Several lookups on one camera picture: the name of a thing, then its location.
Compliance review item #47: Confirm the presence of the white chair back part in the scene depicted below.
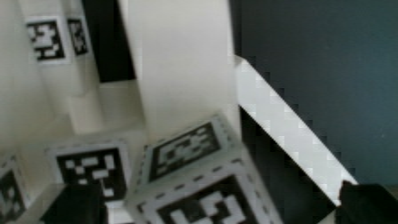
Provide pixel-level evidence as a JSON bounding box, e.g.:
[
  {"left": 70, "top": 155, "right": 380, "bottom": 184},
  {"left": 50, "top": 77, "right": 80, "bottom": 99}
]
[{"left": 0, "top": 0, "right": 238, "bottom": 224}]

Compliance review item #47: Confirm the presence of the white U-shaped fence frame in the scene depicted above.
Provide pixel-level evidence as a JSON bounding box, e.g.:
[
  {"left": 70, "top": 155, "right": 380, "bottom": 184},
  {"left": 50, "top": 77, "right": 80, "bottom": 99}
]
[{"left": 235, "top": 56, "right": 357, "bottom": 205}]

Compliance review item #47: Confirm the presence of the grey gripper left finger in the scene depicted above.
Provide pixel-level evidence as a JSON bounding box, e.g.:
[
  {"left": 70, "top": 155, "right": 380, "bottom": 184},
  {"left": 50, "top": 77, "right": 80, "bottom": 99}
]
[{"left": 14, "top": 182, "right": 110, "bottom": 224}]

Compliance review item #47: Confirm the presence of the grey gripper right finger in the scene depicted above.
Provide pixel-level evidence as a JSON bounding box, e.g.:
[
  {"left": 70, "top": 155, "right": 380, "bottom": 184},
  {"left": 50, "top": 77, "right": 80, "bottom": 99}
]
[{"left": 334, "top": 181, "right": 398, "bottom": 224}]

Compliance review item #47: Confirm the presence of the white tagged cube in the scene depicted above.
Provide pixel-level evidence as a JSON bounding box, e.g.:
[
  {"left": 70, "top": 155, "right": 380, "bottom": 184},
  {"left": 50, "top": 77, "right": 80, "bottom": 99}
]
[{"left": 126, "top": 115, "right": 283, "bottom": 224}]

